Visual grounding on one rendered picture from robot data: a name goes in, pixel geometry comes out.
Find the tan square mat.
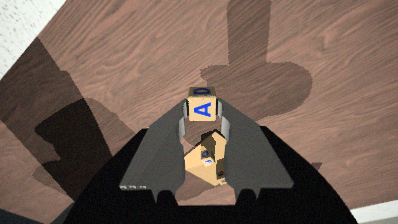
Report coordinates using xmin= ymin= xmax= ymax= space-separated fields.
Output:
xmin=184 ymin=131 xmax=226 ymax=186

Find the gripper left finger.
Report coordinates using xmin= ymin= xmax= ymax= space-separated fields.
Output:
xmin=63 ymin=99 xmax=189 ymax=224

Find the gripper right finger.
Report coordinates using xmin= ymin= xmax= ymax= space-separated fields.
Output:
xmin=216 ymin=98 xmax=358 ymax=224

